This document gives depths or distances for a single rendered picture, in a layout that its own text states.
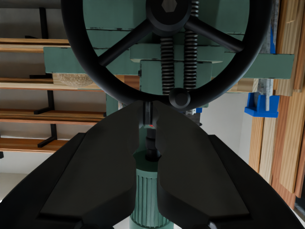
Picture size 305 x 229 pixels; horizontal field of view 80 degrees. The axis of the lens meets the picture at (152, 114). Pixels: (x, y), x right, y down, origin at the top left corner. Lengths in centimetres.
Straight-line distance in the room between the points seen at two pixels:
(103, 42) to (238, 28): 32
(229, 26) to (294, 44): 137
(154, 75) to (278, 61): 32
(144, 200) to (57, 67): 48
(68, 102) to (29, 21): 131
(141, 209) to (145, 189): 8
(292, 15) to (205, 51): 149
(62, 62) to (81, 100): 270
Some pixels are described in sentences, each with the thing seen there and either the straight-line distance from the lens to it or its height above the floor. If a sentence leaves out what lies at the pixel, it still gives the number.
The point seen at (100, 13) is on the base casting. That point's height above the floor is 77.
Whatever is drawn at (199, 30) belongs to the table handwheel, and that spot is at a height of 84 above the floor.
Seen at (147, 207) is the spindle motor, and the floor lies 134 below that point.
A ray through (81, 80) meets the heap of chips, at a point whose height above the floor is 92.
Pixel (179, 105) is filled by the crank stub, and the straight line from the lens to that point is 22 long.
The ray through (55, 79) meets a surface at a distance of 68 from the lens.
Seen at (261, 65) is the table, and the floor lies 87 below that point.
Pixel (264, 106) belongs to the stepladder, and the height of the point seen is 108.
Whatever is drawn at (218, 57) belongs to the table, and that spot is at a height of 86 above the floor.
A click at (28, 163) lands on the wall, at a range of 402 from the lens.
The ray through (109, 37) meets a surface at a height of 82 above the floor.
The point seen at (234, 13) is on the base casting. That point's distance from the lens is 51.
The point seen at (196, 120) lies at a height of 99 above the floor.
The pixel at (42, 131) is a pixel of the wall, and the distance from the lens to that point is 363.
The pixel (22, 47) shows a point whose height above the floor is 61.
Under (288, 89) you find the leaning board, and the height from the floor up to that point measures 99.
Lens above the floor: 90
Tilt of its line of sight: 12 degrees up
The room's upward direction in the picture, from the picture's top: 178 degrees counter-clockwise
